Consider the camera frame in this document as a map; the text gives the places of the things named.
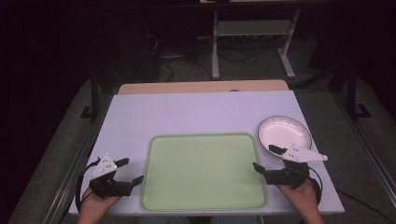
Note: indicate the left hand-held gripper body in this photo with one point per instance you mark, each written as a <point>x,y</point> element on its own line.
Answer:
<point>107,186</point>

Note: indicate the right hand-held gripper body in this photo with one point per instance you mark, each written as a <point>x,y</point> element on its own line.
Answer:
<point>292,175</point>

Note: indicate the white plate with dark rim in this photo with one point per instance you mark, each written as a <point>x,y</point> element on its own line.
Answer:
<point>283,132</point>

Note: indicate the person's left hand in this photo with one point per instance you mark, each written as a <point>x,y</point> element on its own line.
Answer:
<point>93,203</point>

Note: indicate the person's right hand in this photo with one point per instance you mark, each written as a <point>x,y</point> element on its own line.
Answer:
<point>302,197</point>

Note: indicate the light green tray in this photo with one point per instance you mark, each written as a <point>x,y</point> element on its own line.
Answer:
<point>202,172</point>

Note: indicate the black metal stand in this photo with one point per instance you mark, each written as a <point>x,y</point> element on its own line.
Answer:
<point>94,93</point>
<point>351,93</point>

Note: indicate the aluminium rail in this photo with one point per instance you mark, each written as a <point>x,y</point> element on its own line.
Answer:
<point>74,174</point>
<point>367,155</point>

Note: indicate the white metal desk frame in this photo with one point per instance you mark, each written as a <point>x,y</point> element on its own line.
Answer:
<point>255,28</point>

